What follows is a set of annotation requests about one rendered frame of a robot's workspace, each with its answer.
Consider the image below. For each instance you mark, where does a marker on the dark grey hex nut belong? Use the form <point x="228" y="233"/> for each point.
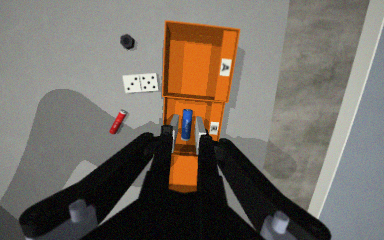
<point x="127" y="41"/>

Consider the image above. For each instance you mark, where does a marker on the white domino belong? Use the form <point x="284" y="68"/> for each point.
<point x="141" y="83"/>

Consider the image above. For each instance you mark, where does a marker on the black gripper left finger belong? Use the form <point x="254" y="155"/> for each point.
<point x="76" y="210"/>

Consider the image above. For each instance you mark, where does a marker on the red battery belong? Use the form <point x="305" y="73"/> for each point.
<point x="118" y="121"/>

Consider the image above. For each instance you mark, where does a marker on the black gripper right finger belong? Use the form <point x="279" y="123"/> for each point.
<point x="273" y="215"/>

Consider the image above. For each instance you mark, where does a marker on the orange rack of three bins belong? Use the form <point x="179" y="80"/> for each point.
<point x="198" y="68"/>

